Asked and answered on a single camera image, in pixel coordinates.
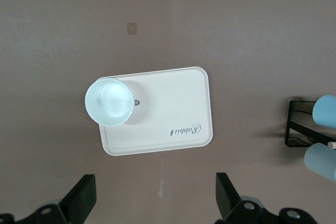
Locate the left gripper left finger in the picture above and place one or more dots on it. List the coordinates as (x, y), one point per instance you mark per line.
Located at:
(81, 197)

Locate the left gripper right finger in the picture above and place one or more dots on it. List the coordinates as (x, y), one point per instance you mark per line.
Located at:
(225, 197)

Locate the light blue plastic cup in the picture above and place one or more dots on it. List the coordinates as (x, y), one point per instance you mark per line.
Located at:
(325, 111)

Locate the grey plastic cup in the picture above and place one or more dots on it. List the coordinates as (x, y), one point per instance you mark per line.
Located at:
(320, 161)

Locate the cream Rabbit tray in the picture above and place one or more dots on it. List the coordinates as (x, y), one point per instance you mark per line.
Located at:
(176, 95)

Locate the brown tape patch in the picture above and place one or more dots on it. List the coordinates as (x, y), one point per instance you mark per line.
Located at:
(132, 28)

